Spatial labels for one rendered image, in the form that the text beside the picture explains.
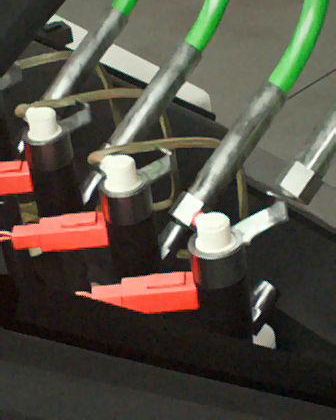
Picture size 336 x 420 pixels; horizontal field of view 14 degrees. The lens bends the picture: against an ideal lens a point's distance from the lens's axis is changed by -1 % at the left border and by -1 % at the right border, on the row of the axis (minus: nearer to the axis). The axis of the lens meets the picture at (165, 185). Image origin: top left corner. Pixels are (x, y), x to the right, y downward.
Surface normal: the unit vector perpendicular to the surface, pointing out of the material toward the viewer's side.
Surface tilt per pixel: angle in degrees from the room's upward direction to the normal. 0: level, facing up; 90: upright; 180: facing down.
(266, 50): 0
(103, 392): 48
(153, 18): 0
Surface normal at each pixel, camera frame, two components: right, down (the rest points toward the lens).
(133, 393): 0.64, -0.68
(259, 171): -0.13, -0.83
